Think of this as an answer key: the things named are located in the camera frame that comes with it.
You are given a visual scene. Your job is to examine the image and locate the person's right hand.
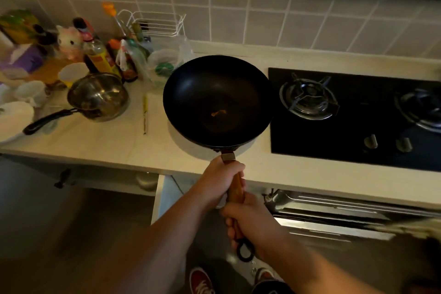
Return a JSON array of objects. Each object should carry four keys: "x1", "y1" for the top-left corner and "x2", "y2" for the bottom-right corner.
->
[{"x1": 220, "y1": 192, "x2": 289, "y2": 260}]

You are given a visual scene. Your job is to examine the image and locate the bottle with red cap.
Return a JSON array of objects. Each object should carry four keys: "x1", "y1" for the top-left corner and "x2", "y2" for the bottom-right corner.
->
[{"x1": 72, "y1": 17, "x2": 94, "y2": 42}]

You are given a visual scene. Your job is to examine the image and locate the yellow-green chopsticks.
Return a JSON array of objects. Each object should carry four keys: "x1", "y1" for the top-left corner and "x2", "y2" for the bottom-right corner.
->
[{"x1": 142, "y1": 92, "x2": 149, "y2": 135}]

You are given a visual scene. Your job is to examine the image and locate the steel saucepan with black handle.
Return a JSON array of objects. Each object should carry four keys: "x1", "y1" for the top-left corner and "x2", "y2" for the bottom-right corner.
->
[{"x1": 23, "y1": 73, "x2": 130, "y2": 136}]

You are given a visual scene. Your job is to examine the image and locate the steel gas burner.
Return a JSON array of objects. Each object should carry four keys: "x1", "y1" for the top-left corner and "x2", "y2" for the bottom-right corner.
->
[
  {"x1": 279, "y1": 73, "x2": 340, "y2": 121},
  {"x1": 394, "y1": 88, "x2": 441, "y2": 134}
]

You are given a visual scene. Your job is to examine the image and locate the clear plastic bag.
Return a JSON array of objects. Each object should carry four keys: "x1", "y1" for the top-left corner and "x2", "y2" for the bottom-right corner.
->
[{"x1": 137, "y1": 35, "x2": 194, "y2": 87}]

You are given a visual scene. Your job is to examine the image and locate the dark sauce bottle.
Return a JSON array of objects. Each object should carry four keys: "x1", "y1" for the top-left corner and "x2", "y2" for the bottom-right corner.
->
[{"x1": 107, "y1": 39, "x2": 139, "y2": 83}]

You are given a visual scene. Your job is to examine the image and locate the white cabinet door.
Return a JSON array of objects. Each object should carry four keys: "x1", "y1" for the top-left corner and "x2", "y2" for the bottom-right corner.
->
[{"x1": 150, "y1": 175, "x2": 184, "y2": 226}]

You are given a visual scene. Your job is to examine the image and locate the person's left forearm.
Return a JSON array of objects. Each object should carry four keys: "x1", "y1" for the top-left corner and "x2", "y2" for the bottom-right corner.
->
[{"x1": 84, "y1": 197, "x2": 221, "y2": 294}]

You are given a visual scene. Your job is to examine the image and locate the orange-topped utensil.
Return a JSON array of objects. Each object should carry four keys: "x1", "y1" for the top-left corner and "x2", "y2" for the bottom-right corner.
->
[{"x1": 102, "y1": 2, "x2": 132, "y2": 40}]

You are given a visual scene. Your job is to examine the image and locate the green yellow package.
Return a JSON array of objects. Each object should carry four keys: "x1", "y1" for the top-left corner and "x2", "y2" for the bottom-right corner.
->
[{"x1": 0, "y1": 9, "x2": 41, "y2": 45}]

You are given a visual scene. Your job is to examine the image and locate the black cabinet handle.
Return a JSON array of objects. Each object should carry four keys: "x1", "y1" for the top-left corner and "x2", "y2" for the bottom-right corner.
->
[{"x1": 54, "y1": 168, "x2": 72, "y2": 189}]

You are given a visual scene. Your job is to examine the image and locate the white cup with yellow rim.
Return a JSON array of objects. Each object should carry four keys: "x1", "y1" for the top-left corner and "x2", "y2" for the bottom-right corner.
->
[{"x1": 57, "y1": 62, "x2": 90, "y2": 88}]

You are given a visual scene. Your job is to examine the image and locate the steel pull-out drawer rack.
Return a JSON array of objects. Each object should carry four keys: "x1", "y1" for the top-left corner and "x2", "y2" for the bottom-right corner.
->
[{"x1": 263, "y1": 189, "x2": 441, "y2": 243}]

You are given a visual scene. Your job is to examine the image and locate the purple packet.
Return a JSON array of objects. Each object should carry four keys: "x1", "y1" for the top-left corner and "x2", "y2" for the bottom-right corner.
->
[{"x1": 0, "y1": 44, "x2": 44, "y2": 79}]

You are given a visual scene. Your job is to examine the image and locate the person's right forearm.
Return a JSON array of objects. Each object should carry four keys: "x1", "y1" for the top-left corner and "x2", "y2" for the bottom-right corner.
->
[{"x1": 267, "y1": 232, "x2": 384, "y2": 294}]

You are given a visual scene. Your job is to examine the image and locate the black glass gas hob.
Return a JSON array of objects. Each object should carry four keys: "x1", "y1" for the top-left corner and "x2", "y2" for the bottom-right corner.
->
[{"x1": 268, "y1": 67, "x2": 441, "y2": 172}]

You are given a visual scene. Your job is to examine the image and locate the plain white cup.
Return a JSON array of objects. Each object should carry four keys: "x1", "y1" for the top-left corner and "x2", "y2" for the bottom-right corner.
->
[{"x1": 15, "y1": 80, "x2": 47, "y2": 107}]

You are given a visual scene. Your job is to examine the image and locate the white wire rack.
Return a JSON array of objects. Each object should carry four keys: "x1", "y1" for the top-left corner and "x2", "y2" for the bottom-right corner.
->
[{"x1": 116, "y1": 9, "x2": 187, "y2": 39}]

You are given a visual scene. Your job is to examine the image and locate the black wok with wooden handle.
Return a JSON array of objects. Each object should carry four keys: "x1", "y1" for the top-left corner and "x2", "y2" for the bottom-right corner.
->
[{"x1": 163, "y1": 55, "x2": 276, "y2": 263}]

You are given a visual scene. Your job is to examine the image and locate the white plate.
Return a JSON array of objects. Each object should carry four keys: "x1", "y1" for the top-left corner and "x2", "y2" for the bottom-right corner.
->
[{"x1": 0, "y1": 101, "x2": 35, "y2": 143}]

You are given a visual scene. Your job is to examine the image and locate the dark trousers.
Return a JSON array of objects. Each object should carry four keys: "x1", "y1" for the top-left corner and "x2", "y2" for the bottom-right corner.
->
[{"x1": 251, "y1": 279, "x2": 296, "y2": 294}]

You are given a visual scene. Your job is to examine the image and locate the oil bottle with yellow label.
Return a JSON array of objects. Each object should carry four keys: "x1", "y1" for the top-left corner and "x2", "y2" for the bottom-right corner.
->
[{"x1": 83, "y1": 37, "x2": 121, "y2": 79}]

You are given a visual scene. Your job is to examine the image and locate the pink white cat figure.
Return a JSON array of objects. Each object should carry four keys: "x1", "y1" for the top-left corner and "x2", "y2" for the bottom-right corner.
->
[{"x1": 56, "y1": 25, "x2": 85, "y2": 61}]

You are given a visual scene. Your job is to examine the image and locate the person's left hand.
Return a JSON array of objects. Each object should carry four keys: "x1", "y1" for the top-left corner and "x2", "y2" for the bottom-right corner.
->
[{"x1": 194, "y1": 155, "x2": 247, "y2": 209}]

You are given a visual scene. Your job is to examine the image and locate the red shoe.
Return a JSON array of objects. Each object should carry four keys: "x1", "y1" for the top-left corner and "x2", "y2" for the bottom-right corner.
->
[
  {"x1": 189, "y1": 267, "x2": 216, "y2": 294},
  {"x1": 253, "y1": 268, "x2": 277, "y2": 285}
]

